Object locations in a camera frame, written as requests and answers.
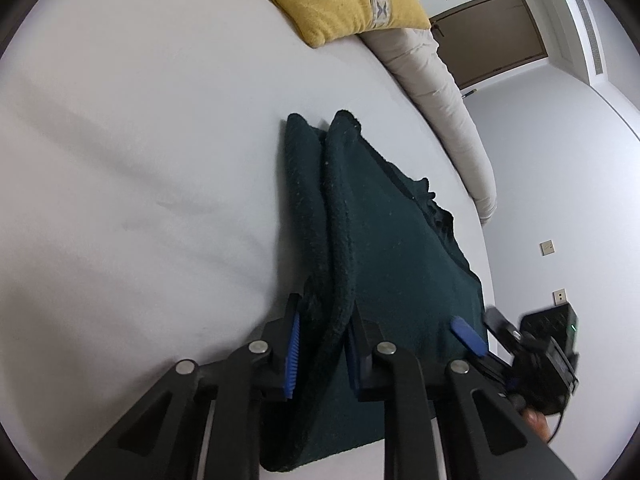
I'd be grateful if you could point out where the black cable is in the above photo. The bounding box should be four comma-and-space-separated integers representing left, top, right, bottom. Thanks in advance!
547, 400, 567, 445

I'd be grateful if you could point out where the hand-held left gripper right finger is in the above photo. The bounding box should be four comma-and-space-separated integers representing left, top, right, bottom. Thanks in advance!
346, 309, 576, 480

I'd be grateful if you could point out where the bed with white sheet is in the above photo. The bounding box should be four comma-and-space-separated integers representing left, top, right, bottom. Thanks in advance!
0, 0, 497, 480

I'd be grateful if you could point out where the ceiling air vent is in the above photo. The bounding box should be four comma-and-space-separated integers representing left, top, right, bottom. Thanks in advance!
571, 0, 601, 76

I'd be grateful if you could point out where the brown door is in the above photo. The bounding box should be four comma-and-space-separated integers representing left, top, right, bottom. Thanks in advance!
430, 0, 548, 90

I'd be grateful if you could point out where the beige duvet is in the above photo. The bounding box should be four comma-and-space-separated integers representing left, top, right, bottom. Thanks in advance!
361, 26, 498, 226

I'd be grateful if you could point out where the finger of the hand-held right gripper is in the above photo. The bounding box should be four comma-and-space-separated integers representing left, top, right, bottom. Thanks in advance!
484, 307, 523, 348
449, 316, 512, 388

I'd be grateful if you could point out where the dark green sweater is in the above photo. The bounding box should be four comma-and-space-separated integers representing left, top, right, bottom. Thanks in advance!
260, 109, 493, 473

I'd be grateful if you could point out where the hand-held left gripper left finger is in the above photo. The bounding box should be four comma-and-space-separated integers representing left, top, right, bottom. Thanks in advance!
65, 294, 302, 480

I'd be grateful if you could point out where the person's right hand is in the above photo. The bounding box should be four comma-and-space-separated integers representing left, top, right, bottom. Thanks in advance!
522, 407, 552, 440

